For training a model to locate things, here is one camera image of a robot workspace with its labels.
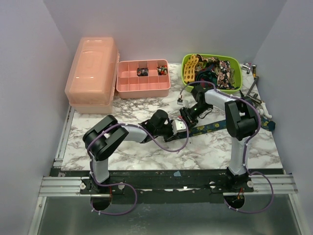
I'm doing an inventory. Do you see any navy tie with yellow flowers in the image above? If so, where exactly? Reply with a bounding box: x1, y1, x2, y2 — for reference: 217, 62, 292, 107
189, 116, 276, 137

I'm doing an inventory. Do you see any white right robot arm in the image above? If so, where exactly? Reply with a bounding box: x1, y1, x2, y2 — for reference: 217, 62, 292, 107
179, 83, 261, 192

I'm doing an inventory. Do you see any green navy red striped tie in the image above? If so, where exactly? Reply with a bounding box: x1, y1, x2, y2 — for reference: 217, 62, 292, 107
195, 70, 217, 86

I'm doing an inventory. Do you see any grey metal clamp tool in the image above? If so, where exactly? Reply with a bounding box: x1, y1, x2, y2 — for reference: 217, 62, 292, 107
245, 77, 262, 111

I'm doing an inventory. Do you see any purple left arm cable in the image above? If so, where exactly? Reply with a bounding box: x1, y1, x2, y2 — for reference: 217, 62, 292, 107
87, 119, 190, 216

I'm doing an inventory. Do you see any pink translucent storage box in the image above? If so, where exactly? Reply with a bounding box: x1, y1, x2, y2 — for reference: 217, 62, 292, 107
65, 37, 119, 114

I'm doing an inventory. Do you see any rolled colourful tie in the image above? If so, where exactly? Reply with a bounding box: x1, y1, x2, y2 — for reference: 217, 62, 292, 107
156, 65, 168, 76

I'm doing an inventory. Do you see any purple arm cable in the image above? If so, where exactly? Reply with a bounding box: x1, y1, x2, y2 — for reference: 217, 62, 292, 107
87, 119, 190, 216
179, 80, 274, 214

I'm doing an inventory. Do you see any aluminium extrusion rail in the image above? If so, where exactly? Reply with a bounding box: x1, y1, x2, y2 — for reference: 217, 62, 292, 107
39, 174, 298, 197

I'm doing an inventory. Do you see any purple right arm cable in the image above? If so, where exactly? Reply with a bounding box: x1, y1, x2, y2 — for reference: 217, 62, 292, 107
179, 80, 274, 214

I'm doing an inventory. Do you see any green plastic bin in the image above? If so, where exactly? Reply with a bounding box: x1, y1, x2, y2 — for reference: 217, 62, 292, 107
181, 53, 243, 94

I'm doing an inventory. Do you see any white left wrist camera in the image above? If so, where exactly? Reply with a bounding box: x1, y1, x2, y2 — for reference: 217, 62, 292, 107
172, 119, 187, 135

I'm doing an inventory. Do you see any rolled dark floral tie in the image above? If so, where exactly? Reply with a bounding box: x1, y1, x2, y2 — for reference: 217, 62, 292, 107
136, 68, 149, 76

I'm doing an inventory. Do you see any yellow tie with beetles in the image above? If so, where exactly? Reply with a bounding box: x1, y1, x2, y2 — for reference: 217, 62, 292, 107
183, 54, 199, 84

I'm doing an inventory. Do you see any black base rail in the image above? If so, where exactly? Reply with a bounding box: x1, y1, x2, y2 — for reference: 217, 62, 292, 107
49, 169, 284, 205

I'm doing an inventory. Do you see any white plastic fitting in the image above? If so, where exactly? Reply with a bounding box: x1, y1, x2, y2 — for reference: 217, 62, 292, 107
256, 102, 272, 119

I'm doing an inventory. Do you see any pink compartment tray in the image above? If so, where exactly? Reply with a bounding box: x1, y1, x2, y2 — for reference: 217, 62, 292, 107
116, 59, 171, 99

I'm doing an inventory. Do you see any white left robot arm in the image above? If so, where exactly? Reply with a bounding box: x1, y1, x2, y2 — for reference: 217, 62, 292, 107
83, 110, 189, 193

